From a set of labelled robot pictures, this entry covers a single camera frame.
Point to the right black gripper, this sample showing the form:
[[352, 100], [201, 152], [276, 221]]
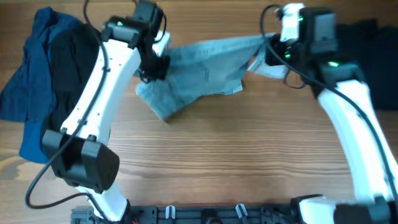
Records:
[[272, 59]]

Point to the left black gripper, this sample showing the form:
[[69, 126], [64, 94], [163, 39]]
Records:
[[160, 72]]

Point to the light blue denim shorts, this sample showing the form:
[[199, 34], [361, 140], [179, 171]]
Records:
[[212, 67]]

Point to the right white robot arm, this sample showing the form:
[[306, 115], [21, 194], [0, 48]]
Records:
[[338, 84]]

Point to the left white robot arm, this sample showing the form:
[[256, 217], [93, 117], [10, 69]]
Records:
[[78, 153]]

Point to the black garment on left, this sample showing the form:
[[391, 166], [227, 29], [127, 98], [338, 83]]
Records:
[[73, 55]]

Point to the dark folded garment on right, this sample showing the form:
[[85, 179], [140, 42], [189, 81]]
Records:
[[375, 48]]

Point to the blue shirt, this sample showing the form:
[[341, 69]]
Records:
[[28, 96]]

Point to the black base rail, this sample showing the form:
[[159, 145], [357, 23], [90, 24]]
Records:
[[238, 214]]

